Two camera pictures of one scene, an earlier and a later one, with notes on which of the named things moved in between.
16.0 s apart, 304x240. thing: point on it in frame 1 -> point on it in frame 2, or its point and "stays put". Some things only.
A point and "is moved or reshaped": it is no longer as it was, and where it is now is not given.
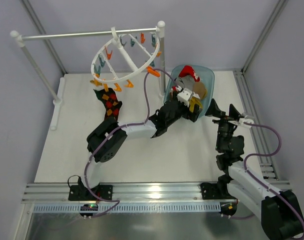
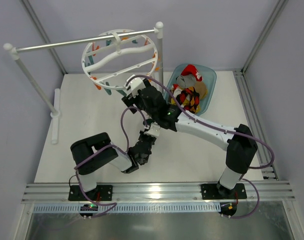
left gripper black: (186, 110) -> (146, 136)
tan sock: (199, 88) stays put
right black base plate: (217, 191) stays put
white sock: (196, 95) is moved or reshaped
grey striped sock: (186, 82) stays put
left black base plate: (79, 192) stays put
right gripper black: (223, 118) -> (131, 100)
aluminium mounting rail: (122, 192) stays put
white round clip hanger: (125, 55) is moved or reshaped
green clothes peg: (97, 70) -> (108, 90)
